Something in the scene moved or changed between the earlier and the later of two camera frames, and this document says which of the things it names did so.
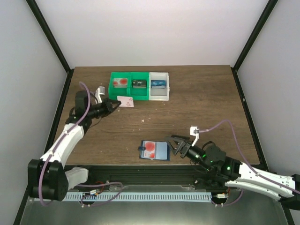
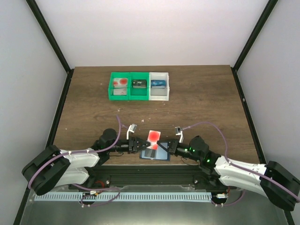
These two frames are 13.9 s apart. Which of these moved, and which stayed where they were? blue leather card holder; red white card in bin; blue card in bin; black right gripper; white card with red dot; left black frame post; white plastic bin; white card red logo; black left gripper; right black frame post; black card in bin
Moved: white card red logo; black right gripper; black left gripper
Stayed: left black frame post; white card with red dot; red white card in bin; white plastic bin; blue leather card holder; blue card in bin; right black frame post; black card in bin
